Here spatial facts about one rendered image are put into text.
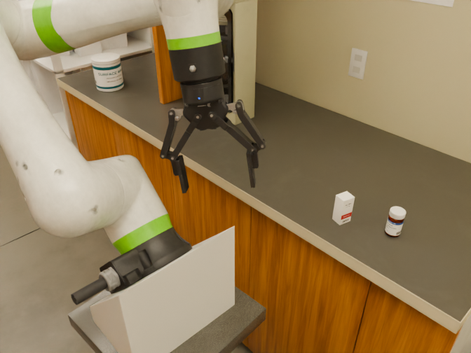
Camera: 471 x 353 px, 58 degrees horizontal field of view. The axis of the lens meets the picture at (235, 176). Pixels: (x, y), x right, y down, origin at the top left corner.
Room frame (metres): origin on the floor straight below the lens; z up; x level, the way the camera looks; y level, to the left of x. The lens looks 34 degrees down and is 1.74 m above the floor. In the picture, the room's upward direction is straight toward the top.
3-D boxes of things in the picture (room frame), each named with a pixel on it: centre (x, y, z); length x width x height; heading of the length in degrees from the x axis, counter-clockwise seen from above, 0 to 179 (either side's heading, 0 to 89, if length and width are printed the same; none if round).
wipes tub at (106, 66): (1.97, 0.61, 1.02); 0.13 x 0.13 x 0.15
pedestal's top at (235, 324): (0.64, 0.15, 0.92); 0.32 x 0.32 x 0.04; 47
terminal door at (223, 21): (1.68, 0.12, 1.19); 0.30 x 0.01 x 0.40; 43
